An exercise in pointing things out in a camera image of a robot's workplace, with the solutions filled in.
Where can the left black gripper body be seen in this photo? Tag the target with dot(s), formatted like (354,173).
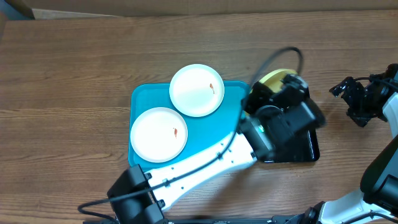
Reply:
(255,107)

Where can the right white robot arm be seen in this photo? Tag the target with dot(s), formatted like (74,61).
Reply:
(377,195)

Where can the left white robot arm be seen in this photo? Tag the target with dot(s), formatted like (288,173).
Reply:
(142,197)

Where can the cardboard sheet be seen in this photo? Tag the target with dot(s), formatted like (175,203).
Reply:
(129,8)

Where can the teal plastic tray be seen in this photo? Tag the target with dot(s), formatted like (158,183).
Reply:
(203,132)

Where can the white plate top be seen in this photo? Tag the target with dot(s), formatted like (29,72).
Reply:
(196,90)

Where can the yellow plate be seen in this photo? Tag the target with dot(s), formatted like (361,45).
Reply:
(272,82)

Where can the white plate left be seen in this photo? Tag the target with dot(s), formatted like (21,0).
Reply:
(159,135)

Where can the black water tray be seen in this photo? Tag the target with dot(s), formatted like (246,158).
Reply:
(289,121)

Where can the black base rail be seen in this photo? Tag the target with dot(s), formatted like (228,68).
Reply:
(278,219)

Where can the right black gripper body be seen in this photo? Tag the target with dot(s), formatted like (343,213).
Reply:
(354,96)

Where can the white plate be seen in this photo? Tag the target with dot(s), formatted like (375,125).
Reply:
(196,90)
(159,135)

